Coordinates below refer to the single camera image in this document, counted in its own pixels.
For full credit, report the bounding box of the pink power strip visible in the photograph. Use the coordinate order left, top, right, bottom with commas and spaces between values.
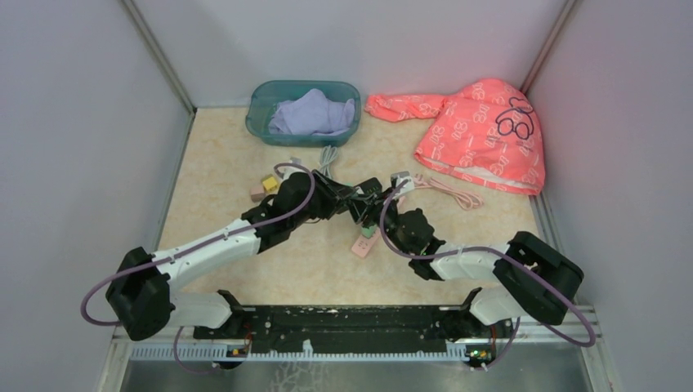
351, 231, 381, 259

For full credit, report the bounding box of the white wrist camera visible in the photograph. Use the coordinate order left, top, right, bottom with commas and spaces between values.
279, 157, 303, 180
391, 171, 416, 198

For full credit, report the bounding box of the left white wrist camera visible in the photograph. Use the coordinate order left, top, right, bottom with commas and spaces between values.
279, 157, 303, 180

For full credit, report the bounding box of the teal plastic basin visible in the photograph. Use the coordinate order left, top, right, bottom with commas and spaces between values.
246, 80, 362, 147

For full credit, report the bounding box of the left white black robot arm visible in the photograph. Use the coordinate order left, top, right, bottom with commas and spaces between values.
105, 171, 368, 341

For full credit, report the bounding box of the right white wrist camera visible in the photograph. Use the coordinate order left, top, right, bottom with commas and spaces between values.
391, 171, 416, 198

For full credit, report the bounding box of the lavender cloth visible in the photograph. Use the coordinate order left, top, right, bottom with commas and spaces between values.
268, 89, 355, 136

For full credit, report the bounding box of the coral patterned jacket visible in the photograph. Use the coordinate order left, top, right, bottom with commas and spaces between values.
364, 78, 546, 196

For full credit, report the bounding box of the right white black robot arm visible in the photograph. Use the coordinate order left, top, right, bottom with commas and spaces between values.
348, 189, 584, 336

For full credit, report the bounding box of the pink charger plug lower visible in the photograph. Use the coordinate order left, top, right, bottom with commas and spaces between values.
249, 185, 266, 203

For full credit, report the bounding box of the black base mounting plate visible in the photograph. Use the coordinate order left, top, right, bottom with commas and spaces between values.
193, 305, 512, 354

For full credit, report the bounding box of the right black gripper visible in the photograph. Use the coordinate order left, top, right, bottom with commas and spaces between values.
345, 186, 411, 256

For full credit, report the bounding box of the black power strip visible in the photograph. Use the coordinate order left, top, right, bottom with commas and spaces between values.
355, 177, 382, 195

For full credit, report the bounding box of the yellow charger plug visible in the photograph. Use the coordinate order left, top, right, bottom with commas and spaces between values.
261, 175, 279, 194

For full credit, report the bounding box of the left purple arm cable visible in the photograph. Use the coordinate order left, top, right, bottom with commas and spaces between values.
79, 162, 317, 327

